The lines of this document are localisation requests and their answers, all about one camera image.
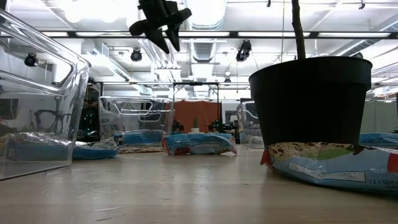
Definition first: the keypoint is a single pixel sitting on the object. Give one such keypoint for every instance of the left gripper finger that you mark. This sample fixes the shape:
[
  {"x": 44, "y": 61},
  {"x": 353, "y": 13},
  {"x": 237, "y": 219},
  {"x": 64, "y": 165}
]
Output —
[
  {"x": 159, "y": 39},
  {"x": 174, "y": 37}
]

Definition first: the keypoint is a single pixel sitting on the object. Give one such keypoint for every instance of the blue orange-tipped granola bar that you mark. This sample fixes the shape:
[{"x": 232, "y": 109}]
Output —
[{"x": 143, "y": 138}]

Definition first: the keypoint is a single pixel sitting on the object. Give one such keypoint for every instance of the blue red-tipped granola bar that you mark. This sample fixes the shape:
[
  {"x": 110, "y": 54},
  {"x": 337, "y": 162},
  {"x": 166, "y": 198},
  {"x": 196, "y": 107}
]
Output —
[
  {"x": 199, "y": 144},
  {"x": 326, "y": 168},
  {"x": 379, "y": 140}
]

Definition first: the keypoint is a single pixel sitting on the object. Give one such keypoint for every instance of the green blue granola bar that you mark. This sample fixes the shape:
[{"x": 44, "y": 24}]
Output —
[
  {"x": 37, "y": 152},
  {"x": 93, "y": 154}
]

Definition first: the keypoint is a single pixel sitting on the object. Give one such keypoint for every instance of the black background robot arm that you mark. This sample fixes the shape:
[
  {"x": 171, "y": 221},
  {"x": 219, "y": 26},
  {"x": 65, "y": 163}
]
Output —
[
  {"x": 178, "y": 127},
  {"x": 219, "y": 126},
  {"x": 46, "y": 113}
]

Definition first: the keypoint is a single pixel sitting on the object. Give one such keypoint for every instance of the clear plastic bin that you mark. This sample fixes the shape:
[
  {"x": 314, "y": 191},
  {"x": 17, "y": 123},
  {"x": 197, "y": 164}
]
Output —
[
  {"x": 248, "y": 124},
  {"x": 79, "y": 93},
  {"x": 136, "y": 107}
]

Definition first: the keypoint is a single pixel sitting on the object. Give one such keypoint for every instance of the orange curtain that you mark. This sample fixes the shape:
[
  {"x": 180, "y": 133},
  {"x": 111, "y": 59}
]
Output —
[{"x": 202, "y": 113}]

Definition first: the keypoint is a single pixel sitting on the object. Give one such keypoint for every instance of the small cactus in white pot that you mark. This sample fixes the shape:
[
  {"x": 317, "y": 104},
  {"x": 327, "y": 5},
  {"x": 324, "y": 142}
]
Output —
[{"x": 195, "y": 123}]

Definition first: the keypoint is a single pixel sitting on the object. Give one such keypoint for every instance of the round woven wicker placemat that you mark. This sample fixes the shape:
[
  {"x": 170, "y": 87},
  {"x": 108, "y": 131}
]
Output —
[{"x": 140, "y": 150}]

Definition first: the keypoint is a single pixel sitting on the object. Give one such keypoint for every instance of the black plastic plant pot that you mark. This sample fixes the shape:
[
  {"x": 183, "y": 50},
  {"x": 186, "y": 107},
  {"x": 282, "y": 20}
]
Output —
[{"x": 311, "y": 102}]

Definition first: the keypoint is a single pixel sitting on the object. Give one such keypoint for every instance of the dark background monitor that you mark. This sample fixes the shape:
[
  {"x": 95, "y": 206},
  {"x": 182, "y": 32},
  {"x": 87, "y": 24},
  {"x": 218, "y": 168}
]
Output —
[{"x": 9, "y": 109}]

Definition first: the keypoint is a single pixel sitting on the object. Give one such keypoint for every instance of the grey green partition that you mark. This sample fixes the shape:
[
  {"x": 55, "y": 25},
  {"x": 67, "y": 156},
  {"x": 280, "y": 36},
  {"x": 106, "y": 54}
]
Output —
[{"x": 379, "y": 115}]

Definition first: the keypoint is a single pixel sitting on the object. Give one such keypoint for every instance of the black ceiling camera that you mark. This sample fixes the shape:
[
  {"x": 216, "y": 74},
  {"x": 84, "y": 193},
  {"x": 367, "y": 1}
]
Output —
[
  {"x": 243, "y": 49},
  {"x": 31, "y": 59},
  {"x": 136, "y": 55}
]

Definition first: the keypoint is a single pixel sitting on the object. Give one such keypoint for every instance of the ribbed silver air duct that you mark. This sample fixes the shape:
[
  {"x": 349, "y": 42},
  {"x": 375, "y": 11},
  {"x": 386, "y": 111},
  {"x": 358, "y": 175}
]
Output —
[{"x": 203, "y": 51}]

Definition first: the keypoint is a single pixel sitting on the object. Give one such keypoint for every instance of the black background stand frame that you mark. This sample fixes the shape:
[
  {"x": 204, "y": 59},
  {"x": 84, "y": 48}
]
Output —
[{"x": 196, "y": 83}]

